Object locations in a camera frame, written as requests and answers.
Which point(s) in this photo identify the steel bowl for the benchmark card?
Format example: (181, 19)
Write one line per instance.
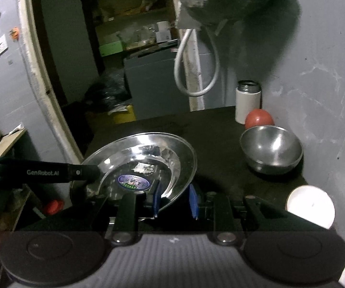
(270, 150)

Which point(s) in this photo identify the yellow container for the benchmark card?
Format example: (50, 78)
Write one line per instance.
(124, 115)

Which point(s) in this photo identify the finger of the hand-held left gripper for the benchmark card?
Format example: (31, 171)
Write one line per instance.
(85, 172)

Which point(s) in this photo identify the orange wall fitting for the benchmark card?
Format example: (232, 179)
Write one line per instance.
(14, 34)

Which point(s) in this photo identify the white plate with red rim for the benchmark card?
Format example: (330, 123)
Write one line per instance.
(310, 205)

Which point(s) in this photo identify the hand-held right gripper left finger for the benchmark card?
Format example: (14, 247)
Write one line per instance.
(157, 198)

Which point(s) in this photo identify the grey cabinet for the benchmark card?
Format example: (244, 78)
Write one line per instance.
(154, 87)

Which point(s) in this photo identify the red cap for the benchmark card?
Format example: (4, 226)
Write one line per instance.
(54, 207)

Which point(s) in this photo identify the steel plate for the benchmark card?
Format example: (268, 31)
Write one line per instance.
(172, 156)

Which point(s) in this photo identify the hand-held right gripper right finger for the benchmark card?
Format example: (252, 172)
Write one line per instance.
(193, 201)

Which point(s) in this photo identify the green box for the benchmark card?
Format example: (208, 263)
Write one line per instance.
(111, 49)

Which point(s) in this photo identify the cardboard sheet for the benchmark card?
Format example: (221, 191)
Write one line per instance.
(8, 142)

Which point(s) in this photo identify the black plastic bag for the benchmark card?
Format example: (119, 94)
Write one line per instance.
(109, 91)

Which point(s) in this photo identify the white door frame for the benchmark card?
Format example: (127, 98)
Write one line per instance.
(39, 66)

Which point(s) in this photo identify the red ball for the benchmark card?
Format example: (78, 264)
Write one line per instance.
(258, 118)

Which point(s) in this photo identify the white cup with steel rim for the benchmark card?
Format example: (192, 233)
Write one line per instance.
(247, 105)

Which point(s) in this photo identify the white box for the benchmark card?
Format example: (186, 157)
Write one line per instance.
(163, 31)

